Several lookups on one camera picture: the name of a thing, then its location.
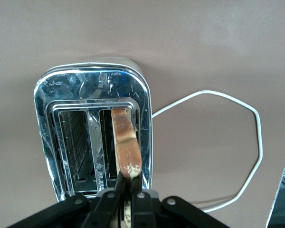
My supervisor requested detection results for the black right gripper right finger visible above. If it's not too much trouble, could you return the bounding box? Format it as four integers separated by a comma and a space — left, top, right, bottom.
130, 173, 228, 228

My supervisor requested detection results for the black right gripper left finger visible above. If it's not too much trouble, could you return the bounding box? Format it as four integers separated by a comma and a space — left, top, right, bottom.
7, 174, 126, 228

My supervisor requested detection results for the brown-crust bread slice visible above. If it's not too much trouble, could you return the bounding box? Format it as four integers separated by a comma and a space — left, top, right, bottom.
111, 108, 143, 228

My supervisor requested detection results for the cream chrome two-slot toaster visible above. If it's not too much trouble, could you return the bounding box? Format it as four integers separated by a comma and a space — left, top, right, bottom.
33, 57, 153, 202

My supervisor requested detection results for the white toaster power cord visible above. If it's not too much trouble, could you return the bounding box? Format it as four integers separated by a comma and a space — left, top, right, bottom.
151, 89, 264, 213

